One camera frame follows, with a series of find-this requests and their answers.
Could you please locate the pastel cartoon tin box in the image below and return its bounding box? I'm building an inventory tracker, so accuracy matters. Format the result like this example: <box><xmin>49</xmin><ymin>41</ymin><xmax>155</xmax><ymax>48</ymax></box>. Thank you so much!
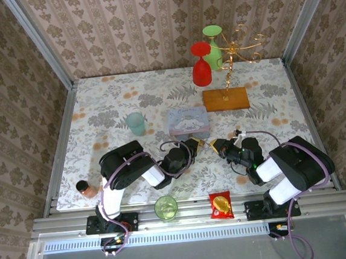
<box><xmin>165</xmin><ymin>104</ymin><xmax>213</xmax><ymax>138</ymax></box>

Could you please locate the clear green plastic cup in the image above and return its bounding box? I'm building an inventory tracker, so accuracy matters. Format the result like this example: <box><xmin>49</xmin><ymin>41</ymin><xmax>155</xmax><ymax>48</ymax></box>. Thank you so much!
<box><xmin>153</xmin><ymin>194</ymin><xmax>181</xmax><ymax>223</ymax></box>

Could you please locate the red snack packet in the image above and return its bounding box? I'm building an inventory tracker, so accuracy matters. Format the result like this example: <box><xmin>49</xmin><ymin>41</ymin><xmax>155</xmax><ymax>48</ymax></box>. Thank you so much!
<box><xmin>208</xmin><ymin>190</ymin><xmax>236</xmax><ymax>222</ymax></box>

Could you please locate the frosted teal plastic cup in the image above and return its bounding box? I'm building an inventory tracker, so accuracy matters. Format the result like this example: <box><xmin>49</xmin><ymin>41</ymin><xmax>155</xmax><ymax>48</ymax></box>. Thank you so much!
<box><xmin>124</xmin><ymin>111</ymin><xmax>148</xmax><ymax>138</ymax></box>

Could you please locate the floral tablecloth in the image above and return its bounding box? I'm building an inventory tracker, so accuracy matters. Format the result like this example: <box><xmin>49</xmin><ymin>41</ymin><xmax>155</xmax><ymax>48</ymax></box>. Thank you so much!
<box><xmin>45</xmin><ymin>55</ymin><xmax>319</xmax><ymax>213</ymax></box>

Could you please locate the red plastic goblet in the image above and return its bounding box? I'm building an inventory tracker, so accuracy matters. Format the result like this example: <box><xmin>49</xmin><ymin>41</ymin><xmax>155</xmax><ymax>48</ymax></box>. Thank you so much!
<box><xmin>189</xmin><ymin>40</ymin><xmax>216</xmax><ymax>89</ymax></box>

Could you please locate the black connector box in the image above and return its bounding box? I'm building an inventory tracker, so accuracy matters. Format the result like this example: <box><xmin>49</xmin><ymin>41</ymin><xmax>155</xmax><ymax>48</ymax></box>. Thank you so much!
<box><xmin>100</xmin><ymin>235</ymin><xmax>130</xmax><ymax>254</ymax></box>
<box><xmin>267</xmin><ymin>220</ymin><xmax>296</xmax><ymax>239</ymax></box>

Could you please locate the green plastic goblet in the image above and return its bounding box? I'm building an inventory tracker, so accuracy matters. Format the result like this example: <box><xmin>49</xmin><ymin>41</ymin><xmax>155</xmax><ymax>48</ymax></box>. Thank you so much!
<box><xmin>202</xmin><ymin>24</ymin><xmax>227</xmax><ymax>72</ymax></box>

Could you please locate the spice jar with dark lid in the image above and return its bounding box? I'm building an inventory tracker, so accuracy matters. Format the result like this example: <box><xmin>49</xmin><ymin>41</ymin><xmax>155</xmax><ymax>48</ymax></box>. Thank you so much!
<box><xmin>74</xmin><ymin>178</ymin><xmax>98</xmax><ymax>201</ymax></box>

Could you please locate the grey metal panel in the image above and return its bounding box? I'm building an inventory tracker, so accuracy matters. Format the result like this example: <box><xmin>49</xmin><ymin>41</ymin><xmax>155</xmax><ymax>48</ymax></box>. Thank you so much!
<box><xmin>18</xmin><ymin>213</ymin><xmax>346</xmax><ymax>259</ymax></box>

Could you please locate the gold wire rack wooden base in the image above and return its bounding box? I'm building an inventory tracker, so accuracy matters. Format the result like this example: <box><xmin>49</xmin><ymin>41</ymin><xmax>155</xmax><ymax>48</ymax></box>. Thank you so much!
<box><xmin>196</xmin><ymin>21</ymin><xmax>273</xmax><ymax>114</ymax></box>

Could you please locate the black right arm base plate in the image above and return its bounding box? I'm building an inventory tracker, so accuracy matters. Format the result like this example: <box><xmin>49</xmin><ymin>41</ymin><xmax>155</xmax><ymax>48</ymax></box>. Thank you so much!
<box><xmin>243</xmin><ymin>197</ymin><xmax>302</xmax><ymax>222</ymax></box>

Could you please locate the aluminium rail under arm bases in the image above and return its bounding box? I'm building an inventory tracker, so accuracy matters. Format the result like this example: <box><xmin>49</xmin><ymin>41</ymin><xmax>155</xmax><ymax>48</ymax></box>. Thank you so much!
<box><xmin>28</xmin><ymin>189</ymin><xmax>346</xmax><ymax>243</ymax></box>

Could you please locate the white slotted cable duct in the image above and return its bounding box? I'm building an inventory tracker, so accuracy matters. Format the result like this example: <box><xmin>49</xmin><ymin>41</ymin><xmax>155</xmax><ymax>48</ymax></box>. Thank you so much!
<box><xmin>41</xmin><ymin>222</ymin><xmax>271</xmax><ymax>254</ymax></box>

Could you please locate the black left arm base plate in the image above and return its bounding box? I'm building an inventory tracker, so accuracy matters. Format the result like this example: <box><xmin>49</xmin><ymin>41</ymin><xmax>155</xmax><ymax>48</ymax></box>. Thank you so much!
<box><xmin>84</xmin><ymin>211</ymin><xmax>141</xmax><ymax>236</ymax></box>

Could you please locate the aluminium side rail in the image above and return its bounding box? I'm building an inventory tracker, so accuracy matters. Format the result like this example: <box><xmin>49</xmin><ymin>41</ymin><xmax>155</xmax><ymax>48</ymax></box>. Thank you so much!
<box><xmin>281</xmin><ymin>53</ymin><xmax>346</xmax><ymax>195</ymax></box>
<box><xmin>31</xmin><ymin>80</ymin><xmax>88</xmax><ymax>218</ymax></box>

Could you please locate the aluminium corner post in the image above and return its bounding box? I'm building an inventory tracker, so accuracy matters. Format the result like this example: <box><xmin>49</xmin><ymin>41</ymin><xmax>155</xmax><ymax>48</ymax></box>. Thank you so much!
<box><xmin>1</xmin><ymin>0</ymin><xmax>75</xmax><ymax>95</ymax></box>
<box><xmin>277</xmin><ymin>0</ymin><xmax>342</xmax><ymax>63</ymax></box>

